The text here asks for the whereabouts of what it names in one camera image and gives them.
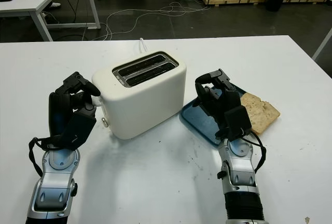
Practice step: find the brown bread slice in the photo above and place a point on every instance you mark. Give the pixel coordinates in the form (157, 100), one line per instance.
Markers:
(262, 112)

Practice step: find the white table leg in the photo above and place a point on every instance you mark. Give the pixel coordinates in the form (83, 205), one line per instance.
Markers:
(321, 45)

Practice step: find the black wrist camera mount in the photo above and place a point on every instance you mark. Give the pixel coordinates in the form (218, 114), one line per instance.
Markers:
(237, 123)
(77, 130)

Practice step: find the chrome toaster knob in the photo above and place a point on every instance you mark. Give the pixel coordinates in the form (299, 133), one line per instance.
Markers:
(105, 122)

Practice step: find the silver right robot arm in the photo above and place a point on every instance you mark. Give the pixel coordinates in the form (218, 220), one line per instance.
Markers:
(241, 172)

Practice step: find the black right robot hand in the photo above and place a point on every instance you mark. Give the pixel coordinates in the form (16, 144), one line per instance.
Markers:
(225, 99)

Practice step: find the white shoe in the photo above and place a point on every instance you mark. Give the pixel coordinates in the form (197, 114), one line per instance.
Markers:
(55, 4)

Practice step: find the white two-slot toaster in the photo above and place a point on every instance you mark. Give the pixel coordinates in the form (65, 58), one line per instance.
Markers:
(145, 99)

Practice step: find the blue plastic tray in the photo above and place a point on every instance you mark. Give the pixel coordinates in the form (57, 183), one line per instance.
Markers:
(197, 120)

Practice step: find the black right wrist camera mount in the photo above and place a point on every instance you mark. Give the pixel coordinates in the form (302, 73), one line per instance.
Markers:
(237, 123)

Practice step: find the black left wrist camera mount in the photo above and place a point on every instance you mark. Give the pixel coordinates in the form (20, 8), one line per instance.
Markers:
(77, 130)

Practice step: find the translucent white toaster lever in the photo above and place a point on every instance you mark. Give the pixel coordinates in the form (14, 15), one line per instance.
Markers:
(99, 102)

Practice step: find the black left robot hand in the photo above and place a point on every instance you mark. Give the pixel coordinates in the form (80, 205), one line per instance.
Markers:
(58, 112)

